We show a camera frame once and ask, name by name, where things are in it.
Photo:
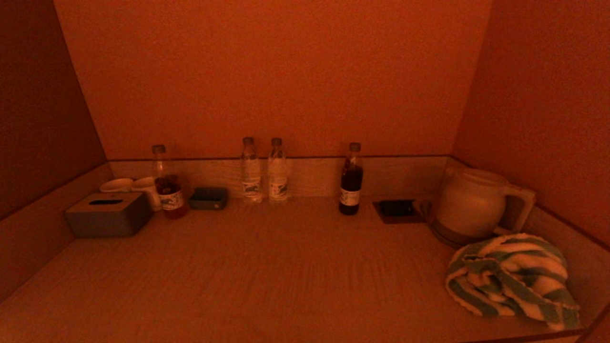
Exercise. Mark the white electric kettle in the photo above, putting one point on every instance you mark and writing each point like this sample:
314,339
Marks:
469,205

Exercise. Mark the dark drink bottle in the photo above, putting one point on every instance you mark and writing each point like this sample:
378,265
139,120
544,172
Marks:
351,186

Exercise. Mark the white ceramic mug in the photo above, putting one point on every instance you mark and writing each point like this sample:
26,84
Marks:
148,188
116,186

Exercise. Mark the small teal tray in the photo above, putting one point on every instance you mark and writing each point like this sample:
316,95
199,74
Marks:
208,199

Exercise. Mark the amber tea bottle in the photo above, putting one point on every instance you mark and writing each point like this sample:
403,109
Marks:
170,197

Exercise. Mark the black socket panel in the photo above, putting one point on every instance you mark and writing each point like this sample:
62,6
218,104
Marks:
398,209

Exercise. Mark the clear water bottle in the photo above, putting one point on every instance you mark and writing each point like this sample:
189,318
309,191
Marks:
251,176
278,176

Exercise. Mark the striped green white towel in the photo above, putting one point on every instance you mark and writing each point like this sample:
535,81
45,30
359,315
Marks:
514,281

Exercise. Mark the blue-grey tissue box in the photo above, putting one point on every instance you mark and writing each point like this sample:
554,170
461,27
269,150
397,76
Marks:
107,216

